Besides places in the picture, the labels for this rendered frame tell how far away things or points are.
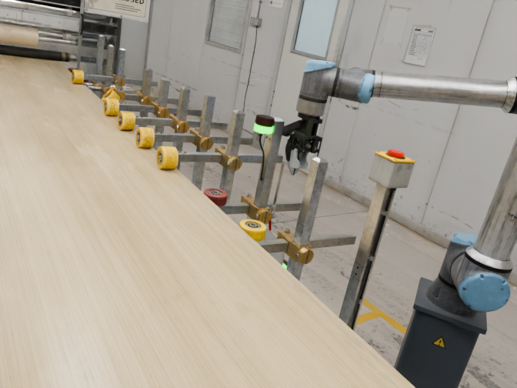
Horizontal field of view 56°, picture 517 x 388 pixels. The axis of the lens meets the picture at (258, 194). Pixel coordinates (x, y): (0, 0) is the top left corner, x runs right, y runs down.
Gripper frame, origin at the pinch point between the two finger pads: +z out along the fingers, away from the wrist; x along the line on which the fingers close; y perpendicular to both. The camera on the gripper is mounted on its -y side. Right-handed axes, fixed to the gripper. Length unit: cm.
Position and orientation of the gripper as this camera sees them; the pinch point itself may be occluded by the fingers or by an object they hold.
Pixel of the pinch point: (292, 170)
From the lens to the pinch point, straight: 165.3
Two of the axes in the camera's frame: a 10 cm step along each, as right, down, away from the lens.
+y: 5.0, 3.8, -7.8
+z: -1.9, 9.2, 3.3
